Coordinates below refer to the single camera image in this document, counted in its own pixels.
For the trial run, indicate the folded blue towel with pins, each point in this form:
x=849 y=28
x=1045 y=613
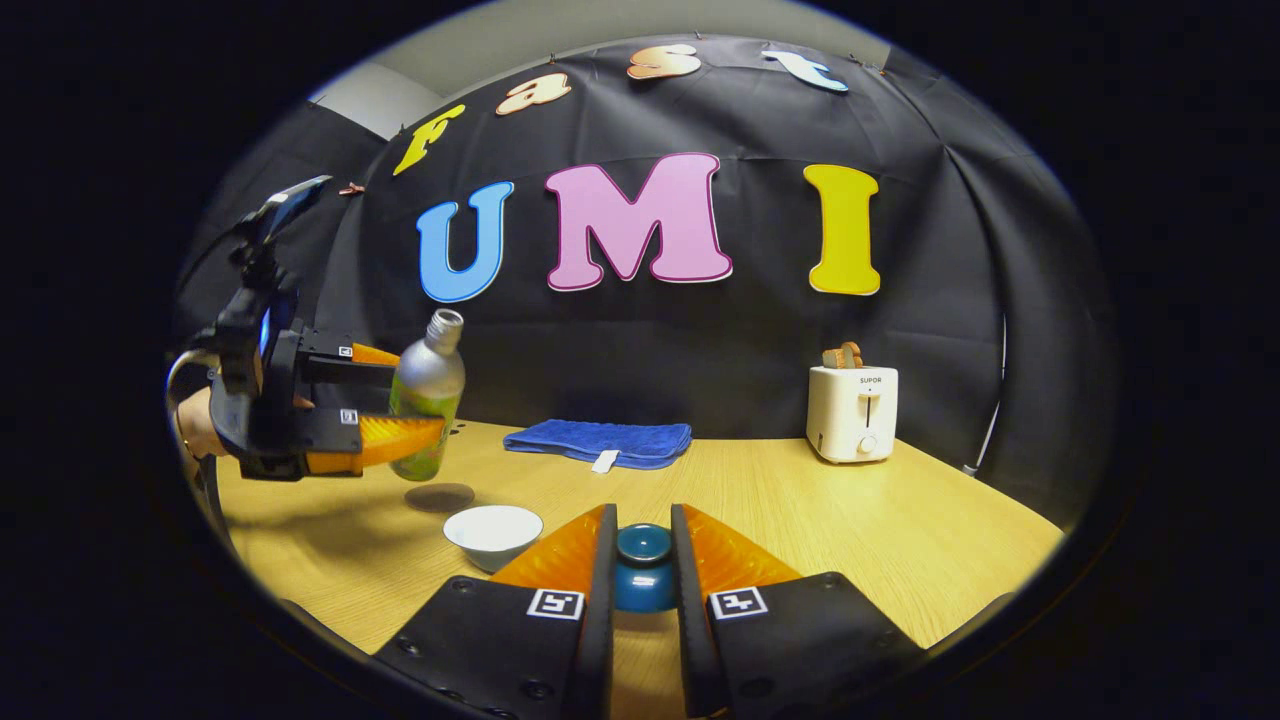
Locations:
x=590 y=438

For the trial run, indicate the blue teacup lid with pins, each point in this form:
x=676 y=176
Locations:
x=645 y=585

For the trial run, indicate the white toaster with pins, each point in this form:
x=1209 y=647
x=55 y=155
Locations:
x=850 y=420

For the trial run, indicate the black backdrop cloth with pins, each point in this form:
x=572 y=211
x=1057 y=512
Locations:
x=650 y=350

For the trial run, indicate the white teacup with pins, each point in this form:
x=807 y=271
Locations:
x=492 y=528

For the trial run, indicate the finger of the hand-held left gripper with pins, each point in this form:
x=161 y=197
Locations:
x=330 y=430
x=340 y=370

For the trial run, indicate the bread slice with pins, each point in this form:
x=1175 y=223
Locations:
x=842 y=357

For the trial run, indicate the silver green label water bottle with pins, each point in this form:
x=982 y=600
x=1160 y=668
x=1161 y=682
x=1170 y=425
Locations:
x=430 y=385

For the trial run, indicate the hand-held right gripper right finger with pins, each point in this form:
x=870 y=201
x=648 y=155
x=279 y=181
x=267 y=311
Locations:
x=690 y=650

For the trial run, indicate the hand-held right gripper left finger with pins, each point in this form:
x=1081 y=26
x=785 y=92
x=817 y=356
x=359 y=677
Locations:
x=598 y=640

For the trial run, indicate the round brown coaster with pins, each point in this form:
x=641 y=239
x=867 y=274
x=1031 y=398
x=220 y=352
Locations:
x=440 y=497

